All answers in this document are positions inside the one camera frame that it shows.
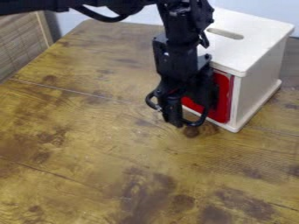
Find white wooden box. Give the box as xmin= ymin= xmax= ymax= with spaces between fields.
xmin=196 ymin=6 xmax=295 ymax=134

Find red drawer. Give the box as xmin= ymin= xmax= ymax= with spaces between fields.
xmin=181 ymin=70 xmax=233 ymax=123

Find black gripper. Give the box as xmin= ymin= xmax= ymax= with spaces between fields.
xmin=152 ymin=33 xmax=218 ymax=128

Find black cable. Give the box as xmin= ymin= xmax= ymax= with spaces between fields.
xmin=70 ymin=3 xmax=136 ymax=24

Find black metal drawer handle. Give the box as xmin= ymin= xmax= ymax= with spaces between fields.
xmin=144 ymin=87 xmax=213 ymax=128

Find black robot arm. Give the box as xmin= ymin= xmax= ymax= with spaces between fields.
xmin=0 ymin=0 xmax=217 ymax=128

